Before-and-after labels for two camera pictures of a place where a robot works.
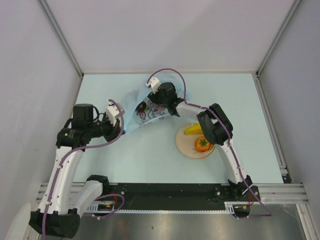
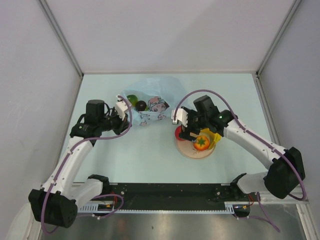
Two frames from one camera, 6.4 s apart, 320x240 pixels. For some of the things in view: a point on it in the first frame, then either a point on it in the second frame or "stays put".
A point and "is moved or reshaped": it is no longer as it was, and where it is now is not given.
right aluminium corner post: (292, 11) stays put
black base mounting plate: (175, 195) stays put
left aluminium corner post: (54, 22) stays put
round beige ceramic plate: (185, 143) stays put
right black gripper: (154, 97) -> (186, 131)
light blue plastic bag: (145, 111) is moved or reshaped
